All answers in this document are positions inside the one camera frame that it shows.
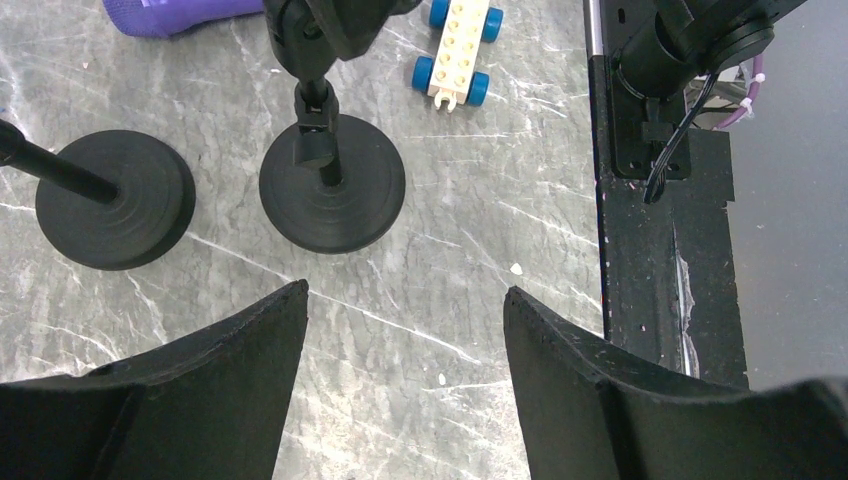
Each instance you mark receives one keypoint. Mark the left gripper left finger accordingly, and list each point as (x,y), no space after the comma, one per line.
(209,405)

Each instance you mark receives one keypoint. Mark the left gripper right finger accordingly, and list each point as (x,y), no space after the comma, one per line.
(591,410)

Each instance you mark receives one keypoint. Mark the black round-base stand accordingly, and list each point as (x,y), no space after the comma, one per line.
(111,200)
(330,183)

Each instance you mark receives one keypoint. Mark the purple microphone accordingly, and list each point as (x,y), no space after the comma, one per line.
(165,18)

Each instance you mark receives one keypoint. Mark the toy brick car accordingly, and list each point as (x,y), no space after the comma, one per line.
(450,77)

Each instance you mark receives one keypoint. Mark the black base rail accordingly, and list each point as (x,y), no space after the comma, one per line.
(669,293)

